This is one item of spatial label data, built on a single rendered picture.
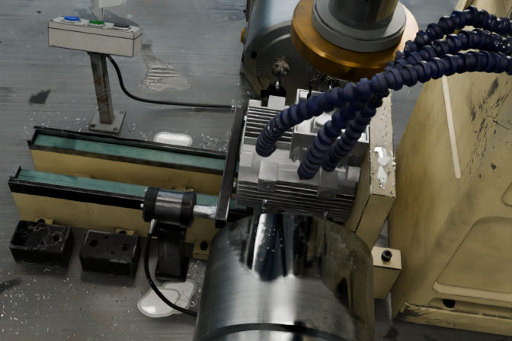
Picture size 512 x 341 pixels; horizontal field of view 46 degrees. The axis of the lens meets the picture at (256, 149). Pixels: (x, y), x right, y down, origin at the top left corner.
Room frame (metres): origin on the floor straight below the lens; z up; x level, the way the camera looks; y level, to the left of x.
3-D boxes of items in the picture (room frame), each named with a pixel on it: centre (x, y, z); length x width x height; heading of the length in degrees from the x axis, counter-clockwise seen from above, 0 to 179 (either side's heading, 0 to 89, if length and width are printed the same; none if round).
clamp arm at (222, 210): (0.66, 0.04, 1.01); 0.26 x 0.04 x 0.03; 0
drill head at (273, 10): (1.04, -0.08, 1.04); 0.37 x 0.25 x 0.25; 0
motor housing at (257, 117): (0.69, -0.08, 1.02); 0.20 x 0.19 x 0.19; 90
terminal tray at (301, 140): (0.69, -0.12, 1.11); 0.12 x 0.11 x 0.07; 90
